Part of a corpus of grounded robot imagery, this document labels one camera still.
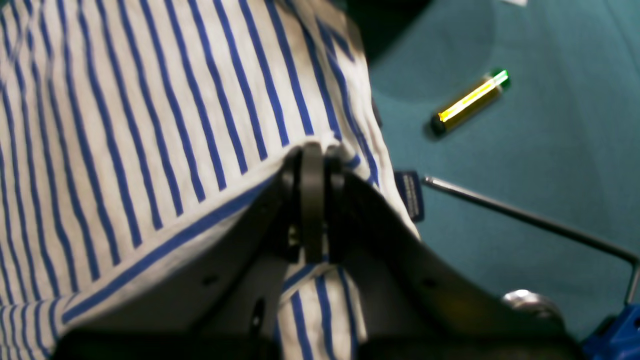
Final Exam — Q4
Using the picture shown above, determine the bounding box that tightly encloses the thin metal rod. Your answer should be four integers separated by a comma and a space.
422, 176, 640, 305

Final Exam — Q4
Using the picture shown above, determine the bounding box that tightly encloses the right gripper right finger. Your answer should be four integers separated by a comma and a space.
325, 146, 585, 360

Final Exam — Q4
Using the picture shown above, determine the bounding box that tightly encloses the small brass battery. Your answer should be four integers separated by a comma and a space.
429, 68, 511, 138

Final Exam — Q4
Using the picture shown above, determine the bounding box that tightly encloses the blue clamp block black knob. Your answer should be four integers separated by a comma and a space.
582, 303, 640, 360

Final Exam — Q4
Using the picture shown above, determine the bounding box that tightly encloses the teal table cloth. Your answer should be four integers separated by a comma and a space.
370, 0, 640, 339

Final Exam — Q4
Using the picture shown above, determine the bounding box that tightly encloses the blue white striped T-shirt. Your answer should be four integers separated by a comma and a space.
0, 0, 418, 360

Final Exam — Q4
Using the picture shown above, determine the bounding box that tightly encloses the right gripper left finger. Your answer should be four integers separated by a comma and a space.
55, 143, 325, 360

